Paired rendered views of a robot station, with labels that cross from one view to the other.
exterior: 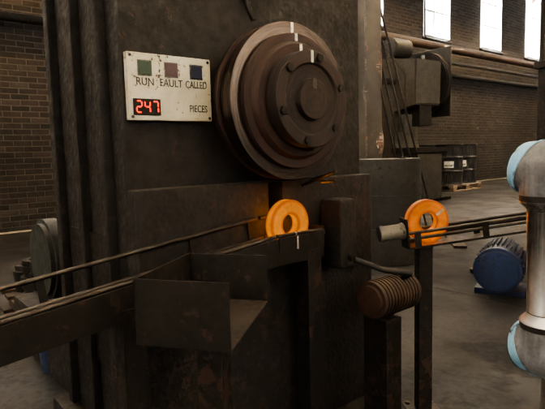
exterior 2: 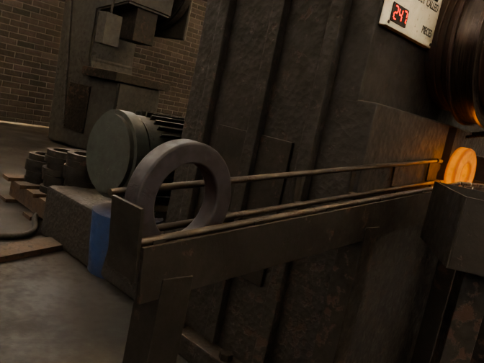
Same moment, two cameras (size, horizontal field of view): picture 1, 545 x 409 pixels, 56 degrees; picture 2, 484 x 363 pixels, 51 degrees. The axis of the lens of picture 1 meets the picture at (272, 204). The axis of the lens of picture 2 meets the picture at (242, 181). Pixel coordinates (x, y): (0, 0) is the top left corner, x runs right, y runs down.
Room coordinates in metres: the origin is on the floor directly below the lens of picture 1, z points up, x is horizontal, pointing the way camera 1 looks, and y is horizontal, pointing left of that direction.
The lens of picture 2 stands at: (0.13, 0.81, 0.79)
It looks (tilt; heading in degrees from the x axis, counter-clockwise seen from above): 8 degrees down; 352
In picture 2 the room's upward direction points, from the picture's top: 12 degrees clockwise
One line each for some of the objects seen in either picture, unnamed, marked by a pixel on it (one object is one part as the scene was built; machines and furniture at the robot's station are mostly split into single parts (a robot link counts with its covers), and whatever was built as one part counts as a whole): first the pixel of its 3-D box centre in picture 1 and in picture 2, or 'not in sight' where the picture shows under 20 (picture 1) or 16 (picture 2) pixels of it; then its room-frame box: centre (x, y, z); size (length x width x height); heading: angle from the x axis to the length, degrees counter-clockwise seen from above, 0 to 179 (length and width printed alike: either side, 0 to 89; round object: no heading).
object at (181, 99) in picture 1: (170, 88); (415, 2); (1.47, 0.28, 1.15); 0.26 x 0.02 x 0.18; 129
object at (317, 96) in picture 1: (308, 99); not in sight; (1.52, -0.11, 1.11); 0.28 x 0.06 x 0.28; 129
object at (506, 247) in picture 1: (501, 264); not in sight; (3.35, -1.52, 0.17); 0.57 x 0.31 x 0.34; 149
